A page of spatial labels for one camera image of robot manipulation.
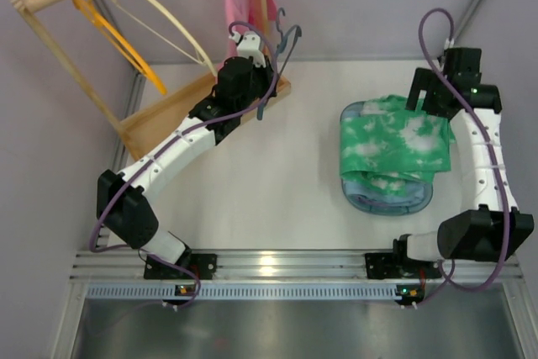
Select blue-grey plastic hanger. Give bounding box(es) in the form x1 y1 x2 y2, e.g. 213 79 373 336
256 6 303 121

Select green tie-dye trousers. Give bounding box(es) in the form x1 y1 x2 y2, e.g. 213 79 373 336
340 95 454 195

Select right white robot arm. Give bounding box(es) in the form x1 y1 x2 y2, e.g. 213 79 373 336
393 47 534 262

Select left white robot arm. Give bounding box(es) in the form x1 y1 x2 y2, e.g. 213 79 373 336
97 55 279 265

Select cream plastic hanger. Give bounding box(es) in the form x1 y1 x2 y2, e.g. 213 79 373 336
110 0 218 77

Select orange plastic hanger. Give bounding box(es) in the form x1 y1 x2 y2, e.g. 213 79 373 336
71 0 167 95

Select pink garment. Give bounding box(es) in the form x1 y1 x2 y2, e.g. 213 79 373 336
216 0 281 78

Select wooden clothes rack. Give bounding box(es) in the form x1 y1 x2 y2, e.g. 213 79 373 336
8 0 293 161

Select light blue folded cloth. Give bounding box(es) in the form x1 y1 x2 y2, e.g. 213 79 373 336
340 101 443 214

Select blue plastic tray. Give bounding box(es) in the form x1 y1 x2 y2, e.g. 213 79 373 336
340 95 433 216

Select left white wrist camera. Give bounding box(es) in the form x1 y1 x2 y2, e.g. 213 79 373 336
228 30 266 67

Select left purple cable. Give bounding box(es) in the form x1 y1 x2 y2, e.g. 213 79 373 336
87 20 282 309

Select purple cable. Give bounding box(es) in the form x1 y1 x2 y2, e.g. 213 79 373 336
87 20 282 309
418 8 514 305

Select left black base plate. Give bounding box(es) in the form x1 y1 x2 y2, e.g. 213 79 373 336
143 252 217 280

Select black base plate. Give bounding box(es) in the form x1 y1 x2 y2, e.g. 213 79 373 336
364 252 404 280
143 252 217 280

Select perforated grey cable duct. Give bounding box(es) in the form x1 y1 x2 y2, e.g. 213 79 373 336
87 283 422 300

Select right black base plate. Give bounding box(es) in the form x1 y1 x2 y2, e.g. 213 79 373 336
364 252 404 280

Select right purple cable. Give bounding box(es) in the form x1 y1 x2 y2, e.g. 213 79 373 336
418 8 514 305

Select aluminium mounting rail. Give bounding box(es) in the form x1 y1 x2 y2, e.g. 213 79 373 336
69 248 525 283

